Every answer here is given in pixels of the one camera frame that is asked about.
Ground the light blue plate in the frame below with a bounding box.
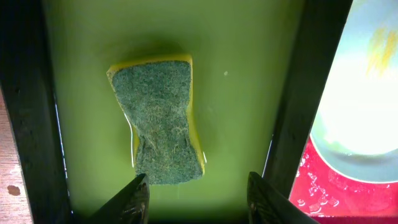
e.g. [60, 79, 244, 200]
[310, 0, 397, 184]

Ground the yellow green scrub sponge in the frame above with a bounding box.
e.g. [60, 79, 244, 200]
[106, 54, 205, 185]

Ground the red plastic tray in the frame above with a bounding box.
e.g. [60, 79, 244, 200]
[289, 140, 397, 217]

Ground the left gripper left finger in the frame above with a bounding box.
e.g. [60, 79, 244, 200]
[88, 174, 150, 224]

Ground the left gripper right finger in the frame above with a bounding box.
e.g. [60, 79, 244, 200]
[247, 172, 318, 224]

